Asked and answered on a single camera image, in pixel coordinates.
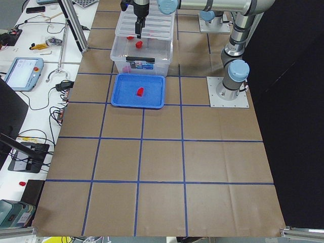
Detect blue plastic tray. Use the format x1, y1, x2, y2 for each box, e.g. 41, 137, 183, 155
111, 73, 166, 109

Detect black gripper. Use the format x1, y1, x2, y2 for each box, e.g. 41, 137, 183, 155
120, 0, 149, 38

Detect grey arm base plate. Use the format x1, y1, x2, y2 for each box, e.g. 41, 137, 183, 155
198, 13, 230, 34

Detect left aluminium frame post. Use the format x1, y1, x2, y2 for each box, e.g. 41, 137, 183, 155
58, 0, 89, 54

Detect black power adapter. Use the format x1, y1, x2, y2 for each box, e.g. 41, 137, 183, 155
55, 80, 74, 92

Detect clear plastic storage box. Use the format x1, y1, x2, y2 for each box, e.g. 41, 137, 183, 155
110, 36, 173, 76

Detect clear ribbed box lid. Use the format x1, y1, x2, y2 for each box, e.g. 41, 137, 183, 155
115, 5, 175, 41

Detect robot teach pendant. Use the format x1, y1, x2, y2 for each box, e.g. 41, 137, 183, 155
5, 57, 44, 92

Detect wooden chopsticks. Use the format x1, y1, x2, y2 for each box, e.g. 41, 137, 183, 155
45, 12, 63, 21

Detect black phone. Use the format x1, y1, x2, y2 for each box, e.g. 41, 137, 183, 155
26, 6, 46, 14

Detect black box latch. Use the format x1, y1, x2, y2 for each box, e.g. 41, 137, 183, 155
126, 56, 155, 63

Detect teal box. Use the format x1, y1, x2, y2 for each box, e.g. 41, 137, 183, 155
1, 199, 36, 229

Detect black monitor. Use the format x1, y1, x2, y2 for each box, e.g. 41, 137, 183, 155
0, 77, 29, 168

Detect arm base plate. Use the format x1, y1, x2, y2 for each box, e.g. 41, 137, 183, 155
207, 76, 250, 109

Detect yellow black tool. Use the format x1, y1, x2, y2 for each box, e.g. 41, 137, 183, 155
29, 43, 49, 50

